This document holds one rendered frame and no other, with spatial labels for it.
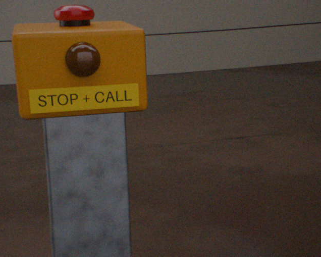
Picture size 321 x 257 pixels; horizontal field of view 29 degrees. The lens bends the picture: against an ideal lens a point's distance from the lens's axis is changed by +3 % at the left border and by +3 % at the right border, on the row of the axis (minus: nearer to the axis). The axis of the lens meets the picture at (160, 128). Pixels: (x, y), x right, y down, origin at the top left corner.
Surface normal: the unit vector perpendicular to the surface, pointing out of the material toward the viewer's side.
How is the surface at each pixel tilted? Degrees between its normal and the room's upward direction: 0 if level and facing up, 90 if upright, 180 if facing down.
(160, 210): 0
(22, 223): 0
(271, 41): 90
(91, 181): 90
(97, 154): 90
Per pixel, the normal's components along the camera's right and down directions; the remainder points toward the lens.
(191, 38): 0.27, 0.22
